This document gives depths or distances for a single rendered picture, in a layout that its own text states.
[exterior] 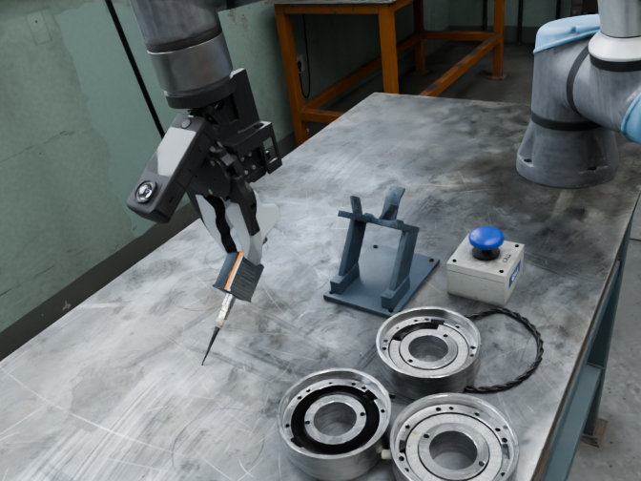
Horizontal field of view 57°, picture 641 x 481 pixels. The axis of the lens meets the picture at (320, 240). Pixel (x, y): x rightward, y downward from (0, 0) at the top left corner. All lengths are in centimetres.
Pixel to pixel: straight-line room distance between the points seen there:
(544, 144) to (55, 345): 74
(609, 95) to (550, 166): 18
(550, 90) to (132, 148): 174
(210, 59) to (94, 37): 168
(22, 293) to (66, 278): 16
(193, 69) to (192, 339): 32
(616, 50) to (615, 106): 7
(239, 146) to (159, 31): 13
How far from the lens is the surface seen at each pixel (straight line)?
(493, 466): 54
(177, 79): 59
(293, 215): 94
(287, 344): 69
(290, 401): 59
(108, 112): 229
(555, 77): 92
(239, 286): 69
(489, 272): 70
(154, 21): 59
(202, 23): 59
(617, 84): 81
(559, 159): 96
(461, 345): 63
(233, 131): 64
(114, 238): 238
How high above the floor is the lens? 126
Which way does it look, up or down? 32 degrees down
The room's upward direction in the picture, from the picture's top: 9 degrees counter-clockwise
